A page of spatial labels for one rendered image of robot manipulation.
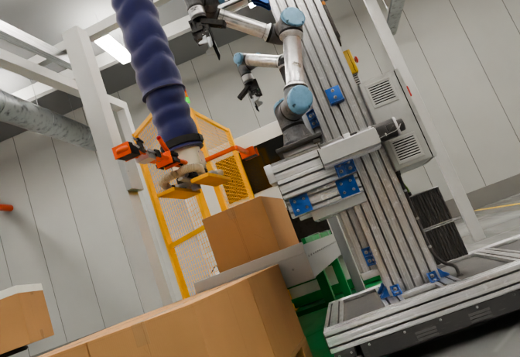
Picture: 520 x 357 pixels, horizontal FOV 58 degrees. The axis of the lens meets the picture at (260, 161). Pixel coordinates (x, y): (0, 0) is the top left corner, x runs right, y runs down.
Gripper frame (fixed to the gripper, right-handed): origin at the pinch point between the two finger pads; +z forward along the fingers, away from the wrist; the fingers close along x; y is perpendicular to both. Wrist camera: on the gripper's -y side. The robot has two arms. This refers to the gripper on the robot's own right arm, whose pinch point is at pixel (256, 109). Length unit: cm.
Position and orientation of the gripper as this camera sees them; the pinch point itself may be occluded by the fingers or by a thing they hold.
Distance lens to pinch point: 311.8
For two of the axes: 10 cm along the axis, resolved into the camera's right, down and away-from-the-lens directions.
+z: 3.4, 9.2, -2.0
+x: 1.7, 1.4, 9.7
